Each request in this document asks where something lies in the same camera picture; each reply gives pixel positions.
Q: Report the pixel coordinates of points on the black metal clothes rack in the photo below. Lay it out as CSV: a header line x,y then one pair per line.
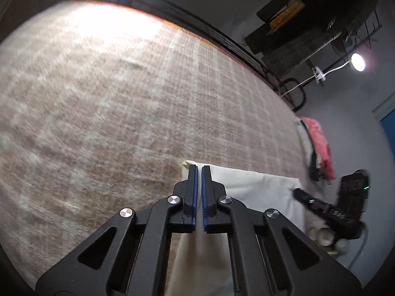
x,y
216,35

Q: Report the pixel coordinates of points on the pile of folded clothes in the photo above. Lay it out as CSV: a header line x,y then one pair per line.
x,y
321,148

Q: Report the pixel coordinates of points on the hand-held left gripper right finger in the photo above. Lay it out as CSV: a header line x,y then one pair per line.
x,y
204,209

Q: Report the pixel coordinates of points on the white camisole top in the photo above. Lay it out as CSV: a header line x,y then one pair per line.
x,y
262,188

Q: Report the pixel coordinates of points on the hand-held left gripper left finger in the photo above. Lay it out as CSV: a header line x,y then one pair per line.
x,y
193,197

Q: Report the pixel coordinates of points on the dark folded garment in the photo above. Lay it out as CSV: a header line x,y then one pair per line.
x,y
314,168

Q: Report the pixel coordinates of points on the person's right hand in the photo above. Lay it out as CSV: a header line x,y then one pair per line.
x,y
324,236

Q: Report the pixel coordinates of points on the blue window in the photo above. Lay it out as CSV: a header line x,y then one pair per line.
x,y
390,129

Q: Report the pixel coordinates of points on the beige plaid blanket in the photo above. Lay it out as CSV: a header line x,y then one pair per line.
x,y
108,98

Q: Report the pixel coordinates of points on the white folded garment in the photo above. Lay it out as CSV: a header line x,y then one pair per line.
x,y
304,141

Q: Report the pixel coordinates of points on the black garment with yellow print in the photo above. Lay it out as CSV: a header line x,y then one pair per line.
x,y
287,15

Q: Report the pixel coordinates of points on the white clip lamp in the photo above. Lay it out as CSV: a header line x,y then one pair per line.
x,y
358,61

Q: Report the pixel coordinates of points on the grey plaid coat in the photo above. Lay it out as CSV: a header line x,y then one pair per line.
x,y
296,52

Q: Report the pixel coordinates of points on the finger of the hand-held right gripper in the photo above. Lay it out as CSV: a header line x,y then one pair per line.
x,y
308,202

